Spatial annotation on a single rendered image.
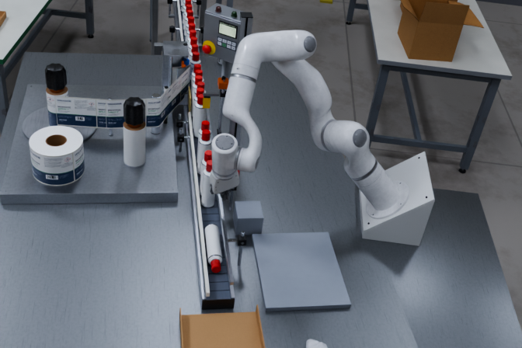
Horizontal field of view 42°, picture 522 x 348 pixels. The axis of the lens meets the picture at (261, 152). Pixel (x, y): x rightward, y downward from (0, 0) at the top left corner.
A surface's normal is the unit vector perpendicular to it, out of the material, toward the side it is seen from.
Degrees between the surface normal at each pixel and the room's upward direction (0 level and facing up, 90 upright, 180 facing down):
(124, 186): 0
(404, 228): 90
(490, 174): 0
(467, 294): 0
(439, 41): 91
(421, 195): 42
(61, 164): 90
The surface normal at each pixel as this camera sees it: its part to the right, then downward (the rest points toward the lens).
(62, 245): 0.11, -0.80
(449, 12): 0.04, 0.71
